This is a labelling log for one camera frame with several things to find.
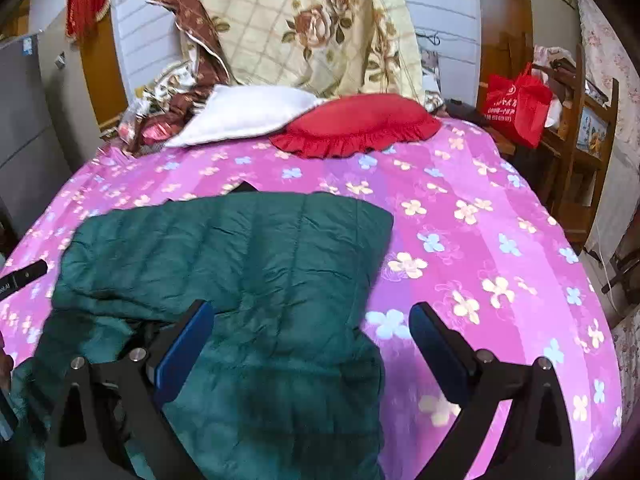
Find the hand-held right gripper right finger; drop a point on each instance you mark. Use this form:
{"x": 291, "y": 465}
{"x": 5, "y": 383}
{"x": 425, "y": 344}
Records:
{"x": 440, "y": 355}

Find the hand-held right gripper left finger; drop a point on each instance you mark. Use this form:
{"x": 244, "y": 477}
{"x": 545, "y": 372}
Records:
{"x": 185, "y": 355}

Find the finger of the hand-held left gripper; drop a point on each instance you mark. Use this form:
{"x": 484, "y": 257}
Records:
{"x": 31, "y": 271}

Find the green puffer jacket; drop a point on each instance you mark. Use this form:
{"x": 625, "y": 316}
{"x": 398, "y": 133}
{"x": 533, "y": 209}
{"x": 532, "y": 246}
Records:
{"x": 280, "y": 270}

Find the pink floral bedsheet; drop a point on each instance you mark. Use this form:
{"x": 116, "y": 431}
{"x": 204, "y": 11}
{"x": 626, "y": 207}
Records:
{"x": 475, "y": 270}

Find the grey refrigerator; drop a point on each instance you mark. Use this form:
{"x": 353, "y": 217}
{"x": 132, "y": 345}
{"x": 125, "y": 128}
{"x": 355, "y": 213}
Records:
{"x": 30, "y": 135}

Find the red plastic packet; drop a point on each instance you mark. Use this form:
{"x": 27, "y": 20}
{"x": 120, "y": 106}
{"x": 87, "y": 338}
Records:
{"x": 155, "y": 132}

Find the dark cloth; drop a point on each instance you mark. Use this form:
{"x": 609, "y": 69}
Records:
{"x": 467, "y": 112}

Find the wooden shelf rack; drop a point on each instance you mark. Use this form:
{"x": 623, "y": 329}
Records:
{"x": 575, "y": 150}

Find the red ruffled pillow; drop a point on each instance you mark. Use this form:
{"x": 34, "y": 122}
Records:
{"x": 360, "y": 122}

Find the white pillow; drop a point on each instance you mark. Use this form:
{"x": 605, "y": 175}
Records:
{"x": 235, "y": 110}

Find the red shopping bag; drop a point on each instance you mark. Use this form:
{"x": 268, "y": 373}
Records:
{"x": 515, "y": 105}

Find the floral beige quilt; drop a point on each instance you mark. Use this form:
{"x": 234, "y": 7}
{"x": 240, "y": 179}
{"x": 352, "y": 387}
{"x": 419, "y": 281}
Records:
{"x": 140, "y": 25}

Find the red tasselled hanging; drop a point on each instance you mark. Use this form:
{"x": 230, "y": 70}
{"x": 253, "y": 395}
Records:
{"x": 87, "y": 0}

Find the brown patterned blanket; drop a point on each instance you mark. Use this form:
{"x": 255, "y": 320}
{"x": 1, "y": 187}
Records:
{"x": 190, "y": 15}

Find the pink cloth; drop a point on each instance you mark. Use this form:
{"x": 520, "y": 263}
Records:
{"x": 547, "y": 56}

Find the floral curtain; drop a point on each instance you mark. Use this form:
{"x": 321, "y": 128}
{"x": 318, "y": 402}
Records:
{"x": 610, "y": 85}

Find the cream floral quilt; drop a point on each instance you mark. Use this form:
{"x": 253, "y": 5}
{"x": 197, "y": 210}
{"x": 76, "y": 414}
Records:
{"x": 300, "y": 10}

